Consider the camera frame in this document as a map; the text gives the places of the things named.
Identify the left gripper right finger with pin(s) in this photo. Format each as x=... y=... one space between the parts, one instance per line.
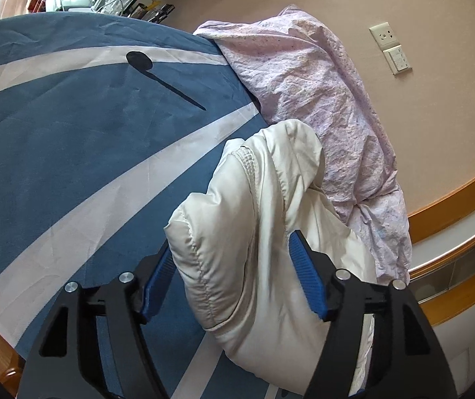
x=379 y=344

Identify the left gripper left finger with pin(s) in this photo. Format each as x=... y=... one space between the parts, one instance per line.
x=65 y=359

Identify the beige puffer down jacket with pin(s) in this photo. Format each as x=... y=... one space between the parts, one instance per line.
x=231 y=247

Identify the blue white bed sheet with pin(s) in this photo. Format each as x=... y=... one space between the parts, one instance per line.
x=107 y=124

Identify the pink floral duvet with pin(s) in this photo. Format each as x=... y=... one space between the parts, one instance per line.
x=297 y=68

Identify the wooden door frame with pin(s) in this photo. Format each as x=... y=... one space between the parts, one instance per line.
x=441 y=233

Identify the white wall switch plate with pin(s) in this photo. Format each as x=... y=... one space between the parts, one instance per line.
x=397 y=60

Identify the white wall power socket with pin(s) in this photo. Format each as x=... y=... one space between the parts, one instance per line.
x=384 y=36

